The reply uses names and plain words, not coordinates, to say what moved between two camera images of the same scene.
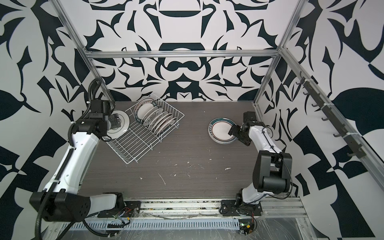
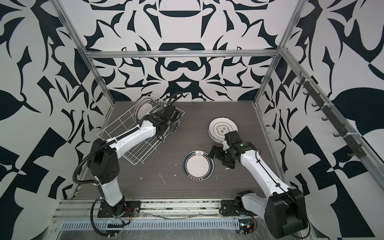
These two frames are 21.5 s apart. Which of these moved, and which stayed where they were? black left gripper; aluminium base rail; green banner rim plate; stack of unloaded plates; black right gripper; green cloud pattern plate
Moved: black right gripper; green cloud pattern plate; black left gripper
Stayed: stack of unloaded plates; aluminium base rail; green banner rim plate
